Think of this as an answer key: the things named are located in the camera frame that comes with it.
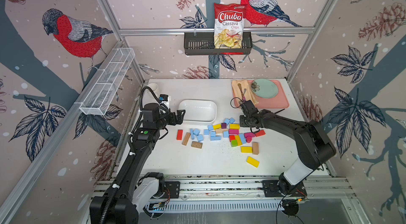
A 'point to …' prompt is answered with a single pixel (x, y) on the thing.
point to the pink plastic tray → (236, 101)
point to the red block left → (179, 134)
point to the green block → (234, 143)
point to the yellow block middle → (246, 149)
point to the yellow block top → (234, 126)
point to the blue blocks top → (231, 120)
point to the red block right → (260, 133)
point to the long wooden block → (186, 138)
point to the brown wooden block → (196, 145)
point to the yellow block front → (252, 161)
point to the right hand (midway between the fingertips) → (243, 120)
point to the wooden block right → (255, 148)
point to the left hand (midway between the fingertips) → (179, 106)
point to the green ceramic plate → (264, 88)
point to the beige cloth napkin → (249, 95)
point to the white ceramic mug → (155, 87)
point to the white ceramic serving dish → (198, 111)
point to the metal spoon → (243, 96)
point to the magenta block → (233, 131)
